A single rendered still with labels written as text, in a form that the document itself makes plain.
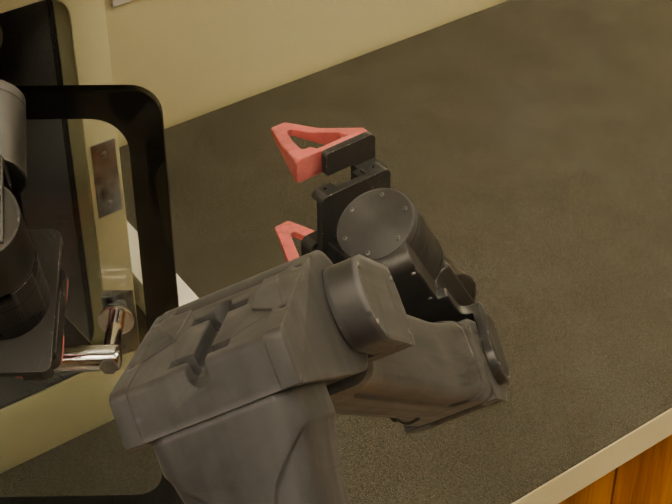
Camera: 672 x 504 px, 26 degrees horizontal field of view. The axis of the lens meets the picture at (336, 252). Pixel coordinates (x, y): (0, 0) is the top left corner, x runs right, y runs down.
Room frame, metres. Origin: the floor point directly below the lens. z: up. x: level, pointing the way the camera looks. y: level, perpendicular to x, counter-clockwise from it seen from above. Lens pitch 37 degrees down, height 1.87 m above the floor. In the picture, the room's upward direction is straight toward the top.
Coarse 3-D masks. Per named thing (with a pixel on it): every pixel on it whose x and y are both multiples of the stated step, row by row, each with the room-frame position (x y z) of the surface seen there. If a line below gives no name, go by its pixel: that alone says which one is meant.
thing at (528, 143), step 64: (512, 0) 1.81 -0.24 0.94; (576, 0) 1.81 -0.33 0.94; (640, 0) 1.81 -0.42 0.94; (384, 64) 1.63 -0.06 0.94; (448, 64) 1.63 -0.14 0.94; (512, 64) 1.63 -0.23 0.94; (576, 64) 1.63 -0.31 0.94; (640, 64) 1.63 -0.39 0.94; (192, 128) 1.48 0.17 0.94; (256, 128) 1.48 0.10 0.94; (384, 128) 1.48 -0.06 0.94; (448, 128) 1.48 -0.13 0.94; (512, 128) 1.48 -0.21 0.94; (576, 128) 1.48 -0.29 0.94; (640, 128) 1.48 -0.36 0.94; (192, 192) 1.35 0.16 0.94; (256, 192) 1.35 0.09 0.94; (448, 192) 1.35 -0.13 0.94; (512, 192) 1.35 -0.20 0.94; (576, 192) 1.35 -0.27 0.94; (640, 192) 1.35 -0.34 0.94; (192, 256) 1.23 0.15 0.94; (256, 256) 1.23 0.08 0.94; (448, 256) 1.23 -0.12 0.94; (512, 256) 1.23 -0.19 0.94; (576, 256) 1.23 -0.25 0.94; (640, 256) 1.23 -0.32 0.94; (512, 320) 1.12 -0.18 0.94; (576, 320) 1.12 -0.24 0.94; (640, 320) 1.12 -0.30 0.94; (512, 384) 1.03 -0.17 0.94; (576, 384) 1.03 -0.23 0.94; (640, 384) 1.03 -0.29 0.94; (384, 448) 0.94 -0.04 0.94; (448, 448) 0.94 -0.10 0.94; (512, 448) 0.94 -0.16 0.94; (576, 448) 0.94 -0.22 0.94; (640, 448) 0.97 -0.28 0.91
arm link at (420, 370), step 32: (352, 288) 0.48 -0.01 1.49; (384, 288) 0.52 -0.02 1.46; (352, 320) 0.48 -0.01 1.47; (384, 320) 0.49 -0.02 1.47; (416, 320) 0.66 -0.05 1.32; (384, 352) 0.50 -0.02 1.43; (416, 352) 0.62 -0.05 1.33; (448, 352) 0.69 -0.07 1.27; (480, 352) 0.74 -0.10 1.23; (352, 384) 0.50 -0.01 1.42; (384, 384) 0.55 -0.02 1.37; (416, 384) 0.59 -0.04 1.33; (448, 384) 0.65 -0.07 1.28; (480, 384) 0.70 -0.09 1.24; (384, 416) 0.63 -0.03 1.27; (416, 416) 0.66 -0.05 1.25; (448, 416) 0.73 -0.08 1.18
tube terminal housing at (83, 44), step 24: (0, 0) 0.95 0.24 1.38; (24, 0) 0.96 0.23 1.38; (72, 0) 0.99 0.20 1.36; (96, 0) 1.00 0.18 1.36; (72, 24) 0.99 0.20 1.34; (96, 24) 1.00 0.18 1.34; (72, 48) 1.01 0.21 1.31; (96, 48) 1.00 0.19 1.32; (72, 72) 1.01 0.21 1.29; (96, 72) 0.99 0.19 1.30
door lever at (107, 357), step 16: (112, 320) 0.80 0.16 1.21; (128, 320) 0.81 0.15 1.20; (112, 336) 0.78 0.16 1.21; (64, 352) 0.76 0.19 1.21; (80, 352) 0.76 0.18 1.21; (96, 352) 0.76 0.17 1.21; (112, 352) 0.76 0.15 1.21; (64, 368) 0.76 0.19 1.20; (80, 368) 0.76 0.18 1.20; (96, 368) 0.76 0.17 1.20; (112, 368) 0.76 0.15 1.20
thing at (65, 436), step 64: (64, 128) 0.81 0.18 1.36; (128, 128) 0.81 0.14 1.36; (64, 192) 0.81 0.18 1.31; (128, 192) 0.81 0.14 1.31; (64, 256) 0.81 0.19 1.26; (128, 256) 0.81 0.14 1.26; (64, 320) 0.81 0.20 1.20; (0, 384) 0.81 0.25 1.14; (64, 384) 0.81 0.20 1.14; (0, 448) 0.81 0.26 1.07; (64, 448) 0.81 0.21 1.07
